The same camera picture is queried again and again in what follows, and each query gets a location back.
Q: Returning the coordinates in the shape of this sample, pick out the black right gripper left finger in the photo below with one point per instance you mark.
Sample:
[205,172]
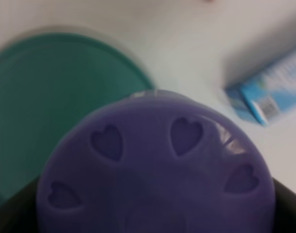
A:
[18,214]

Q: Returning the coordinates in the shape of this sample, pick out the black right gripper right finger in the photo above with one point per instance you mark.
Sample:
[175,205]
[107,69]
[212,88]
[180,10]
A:
[285,213]

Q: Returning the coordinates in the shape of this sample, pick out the purple lidded air freshener can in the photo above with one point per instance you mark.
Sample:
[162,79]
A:
[157,162]

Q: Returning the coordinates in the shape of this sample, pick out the blue toothpaste box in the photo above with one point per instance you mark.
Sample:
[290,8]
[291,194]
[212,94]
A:
[267,93]

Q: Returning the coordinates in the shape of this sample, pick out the green round plate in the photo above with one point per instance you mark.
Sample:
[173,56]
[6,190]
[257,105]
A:
[48,83]

